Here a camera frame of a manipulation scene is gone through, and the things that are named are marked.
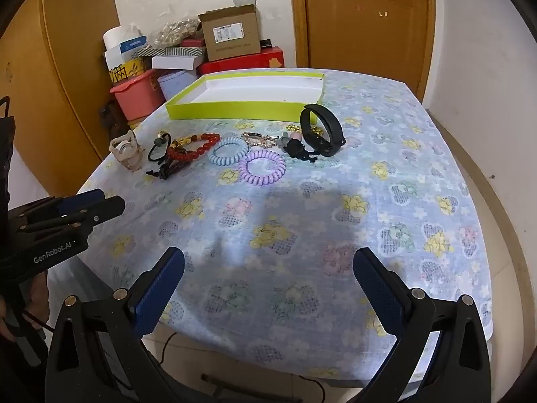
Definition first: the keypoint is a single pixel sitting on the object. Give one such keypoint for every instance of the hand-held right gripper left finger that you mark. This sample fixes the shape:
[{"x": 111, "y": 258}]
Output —
[{"x": 159, "y": 287}]

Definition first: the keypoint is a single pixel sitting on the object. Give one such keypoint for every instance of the dark brown bag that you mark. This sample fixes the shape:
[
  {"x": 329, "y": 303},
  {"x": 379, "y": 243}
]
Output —
[{"x": 113, "y": 117}]

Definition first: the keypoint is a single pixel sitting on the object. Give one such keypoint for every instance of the black wristband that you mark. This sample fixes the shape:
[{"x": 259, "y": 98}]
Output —
[{"x": 323, "y": 145}]

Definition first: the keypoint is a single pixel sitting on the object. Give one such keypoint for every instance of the brown cardboard box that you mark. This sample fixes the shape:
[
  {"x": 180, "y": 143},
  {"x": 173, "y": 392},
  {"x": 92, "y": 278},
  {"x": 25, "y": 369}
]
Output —
[{"x": 230, "y": 33}]

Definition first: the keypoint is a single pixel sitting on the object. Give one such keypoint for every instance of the large red gift box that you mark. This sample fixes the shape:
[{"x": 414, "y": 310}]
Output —
[{"x": 251, "y": 61}]

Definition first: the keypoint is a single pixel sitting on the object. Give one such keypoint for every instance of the pale blue round tin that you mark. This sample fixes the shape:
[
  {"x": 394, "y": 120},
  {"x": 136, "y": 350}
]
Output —
[{"x": 174, "y": 86}]

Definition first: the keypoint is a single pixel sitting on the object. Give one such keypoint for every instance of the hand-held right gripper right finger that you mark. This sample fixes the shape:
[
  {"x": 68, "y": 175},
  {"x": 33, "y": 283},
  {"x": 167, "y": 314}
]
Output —
[{"x": 377, "y": 289}]

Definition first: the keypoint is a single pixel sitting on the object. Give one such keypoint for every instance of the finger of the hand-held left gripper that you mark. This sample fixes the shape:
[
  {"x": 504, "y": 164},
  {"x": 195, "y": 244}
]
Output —
[
  {"x": 84, "y": 201},
  {"x": 105, "y": 210}
]

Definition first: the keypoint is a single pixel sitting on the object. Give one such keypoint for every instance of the small maroon box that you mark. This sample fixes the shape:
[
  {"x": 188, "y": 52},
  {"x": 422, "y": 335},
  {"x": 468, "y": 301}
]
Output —
[{"x": 193, "y": 43}]

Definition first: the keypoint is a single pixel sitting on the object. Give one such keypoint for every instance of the wooden wardrobe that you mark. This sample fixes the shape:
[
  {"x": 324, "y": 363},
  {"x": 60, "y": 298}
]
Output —
[{"x": 63, "y": 71}]

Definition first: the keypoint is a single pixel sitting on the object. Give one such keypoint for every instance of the clear bag of nuts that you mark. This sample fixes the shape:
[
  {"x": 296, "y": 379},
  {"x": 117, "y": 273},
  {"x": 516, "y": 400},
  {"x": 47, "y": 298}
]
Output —
[{"x": 176, "y": 33}]

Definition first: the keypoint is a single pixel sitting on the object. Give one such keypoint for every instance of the black metal bar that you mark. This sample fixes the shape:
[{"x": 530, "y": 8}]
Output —
[{"x": 251, "y": 388}]

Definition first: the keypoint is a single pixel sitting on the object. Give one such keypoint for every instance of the yellow-green shallow tray box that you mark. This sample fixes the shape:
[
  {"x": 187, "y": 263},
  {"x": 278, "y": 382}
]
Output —
[{"x": 251, "y": 111}]

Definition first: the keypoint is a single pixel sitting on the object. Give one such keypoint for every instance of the pink plastic bin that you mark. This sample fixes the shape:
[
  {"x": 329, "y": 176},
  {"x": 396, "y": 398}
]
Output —
[{"x": 138, "y": 96}]

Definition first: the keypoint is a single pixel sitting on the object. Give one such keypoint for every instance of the black pink hair bobble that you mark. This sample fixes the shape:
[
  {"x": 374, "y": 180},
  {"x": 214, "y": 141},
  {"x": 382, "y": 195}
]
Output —
[{"x": 295, "y": 147}]

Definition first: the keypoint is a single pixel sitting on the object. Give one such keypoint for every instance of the white box with blue label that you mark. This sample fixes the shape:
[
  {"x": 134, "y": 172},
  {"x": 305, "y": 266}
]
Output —
[{"x": 130, "y": 48}]

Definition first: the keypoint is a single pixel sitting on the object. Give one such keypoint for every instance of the wooden door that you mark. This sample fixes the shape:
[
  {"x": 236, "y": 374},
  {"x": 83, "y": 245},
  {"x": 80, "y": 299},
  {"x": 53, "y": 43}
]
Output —
[{"x": 365, "y": 29}]

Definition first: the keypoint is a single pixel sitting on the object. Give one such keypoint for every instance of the floral blue tablecloth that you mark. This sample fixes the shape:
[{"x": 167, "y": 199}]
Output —
[{"x": 293, "y": 218}]

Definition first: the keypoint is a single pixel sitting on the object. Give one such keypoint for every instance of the white paper roll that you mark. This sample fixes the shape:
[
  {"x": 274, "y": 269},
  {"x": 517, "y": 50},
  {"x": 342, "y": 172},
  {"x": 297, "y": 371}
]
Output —
[{"x": 119, "y": 35}]

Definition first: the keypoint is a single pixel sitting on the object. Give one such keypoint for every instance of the yellow printed box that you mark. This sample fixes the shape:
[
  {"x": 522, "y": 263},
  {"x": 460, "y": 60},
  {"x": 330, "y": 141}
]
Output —
[{"x": 126, "y": 71}]

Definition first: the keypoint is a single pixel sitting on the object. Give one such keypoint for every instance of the white flat box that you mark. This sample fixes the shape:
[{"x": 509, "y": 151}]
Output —
[{"x": 176, "y": 63}]

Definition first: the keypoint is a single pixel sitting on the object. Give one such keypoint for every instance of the green striped flat box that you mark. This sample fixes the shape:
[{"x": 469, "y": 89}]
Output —
[{"x": 172, "y": 51}]

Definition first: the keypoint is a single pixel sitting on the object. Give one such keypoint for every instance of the beige claw hair clip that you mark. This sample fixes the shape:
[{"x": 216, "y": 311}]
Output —
[{"x": 124, "y": 151}]

